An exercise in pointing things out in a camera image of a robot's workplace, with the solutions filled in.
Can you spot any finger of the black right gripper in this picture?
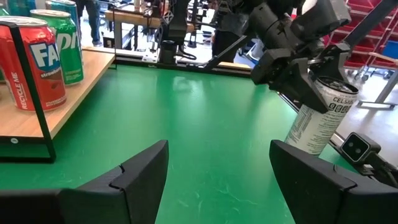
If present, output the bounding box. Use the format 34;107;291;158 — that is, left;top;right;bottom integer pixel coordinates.
310;42;352;81
269;58;330;114

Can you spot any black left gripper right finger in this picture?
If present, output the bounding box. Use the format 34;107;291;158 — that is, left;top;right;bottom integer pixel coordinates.
269;139;398;224

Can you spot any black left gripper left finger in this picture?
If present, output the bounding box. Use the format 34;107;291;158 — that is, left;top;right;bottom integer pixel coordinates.
0;139;170;224

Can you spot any white Celsius can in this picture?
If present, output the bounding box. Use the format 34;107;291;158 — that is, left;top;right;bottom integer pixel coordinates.
45;0;79;19
284;76;360;156

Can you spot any red Fanta can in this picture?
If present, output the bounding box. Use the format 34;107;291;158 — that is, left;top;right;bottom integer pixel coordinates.
0;16;68;112

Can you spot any wooden shelf board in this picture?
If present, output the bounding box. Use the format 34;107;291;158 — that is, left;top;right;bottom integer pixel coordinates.
0;49;117;139

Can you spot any red storage rack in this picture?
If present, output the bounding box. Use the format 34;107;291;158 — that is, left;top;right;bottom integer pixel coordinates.
323;0;398;73

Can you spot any gray metal table leg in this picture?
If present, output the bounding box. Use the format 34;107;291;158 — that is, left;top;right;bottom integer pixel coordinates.
356;69;398;110

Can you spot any person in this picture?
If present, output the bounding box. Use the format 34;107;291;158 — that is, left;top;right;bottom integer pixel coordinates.
74;0;104;48

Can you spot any wooden workbench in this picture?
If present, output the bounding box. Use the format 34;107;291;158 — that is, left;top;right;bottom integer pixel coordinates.
104;7;195;51

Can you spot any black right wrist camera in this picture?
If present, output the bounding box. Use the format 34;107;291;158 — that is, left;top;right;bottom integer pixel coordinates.
250;47;295;86

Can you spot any black table-level camera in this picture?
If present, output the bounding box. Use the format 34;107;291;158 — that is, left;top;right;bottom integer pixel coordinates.
340;131;382;165

